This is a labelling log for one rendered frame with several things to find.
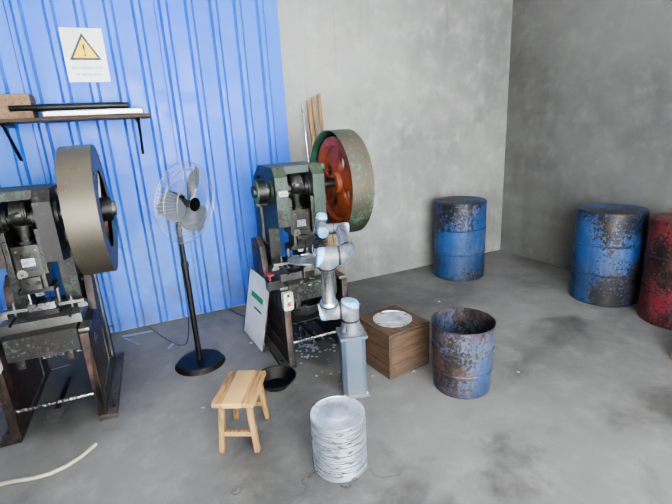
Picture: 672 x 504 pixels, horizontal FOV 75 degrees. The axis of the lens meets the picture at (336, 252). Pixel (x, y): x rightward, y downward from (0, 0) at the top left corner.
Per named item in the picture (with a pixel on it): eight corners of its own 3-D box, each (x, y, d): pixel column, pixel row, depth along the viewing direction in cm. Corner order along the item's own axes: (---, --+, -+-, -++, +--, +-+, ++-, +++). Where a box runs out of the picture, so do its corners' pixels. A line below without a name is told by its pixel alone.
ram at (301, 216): (314, 244, 340) (311, 207, 331) (296, 247, 334) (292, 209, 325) (306, 240, 355) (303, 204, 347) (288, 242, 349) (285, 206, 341)
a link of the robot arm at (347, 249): (359, 249, 255) (347, 217, 299) (340, 251, 254) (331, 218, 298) (359, 266, 261) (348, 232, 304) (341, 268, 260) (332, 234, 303)
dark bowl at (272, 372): (303, 389, 308) (302, 380, 306) (261, 401, 296) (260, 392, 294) (289, 369, 334) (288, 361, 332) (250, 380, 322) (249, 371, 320)
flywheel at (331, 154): (333, 139, 382) (341, 221, 396) (312, 141, 374) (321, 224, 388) (374, 129, 317) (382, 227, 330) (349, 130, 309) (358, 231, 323)
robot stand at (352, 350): (370, 396, 295) (368, 336, 283) (343, 400, 293) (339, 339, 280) (364, 381, 313) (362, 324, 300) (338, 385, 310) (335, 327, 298)
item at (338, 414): (374, 405, 235) (374, 404, 235) (348, 438, 211) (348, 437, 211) (328, 391, 249) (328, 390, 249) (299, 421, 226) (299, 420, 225)
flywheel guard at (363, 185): (377, 240, 330) (373, 127, 307) (343, 246, 319) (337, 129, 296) (323, 218, 420) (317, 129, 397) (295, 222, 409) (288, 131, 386)
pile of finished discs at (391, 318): (419, 320, 324) (419, 319, 323) (389, 331, 309) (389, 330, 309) (394, 308, 347) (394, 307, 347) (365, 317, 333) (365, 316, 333)
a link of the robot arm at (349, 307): (361, 321, 282) (360, 301, 278) (340, 323, 281) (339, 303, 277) (358, 313, 294) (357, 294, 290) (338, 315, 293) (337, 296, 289)
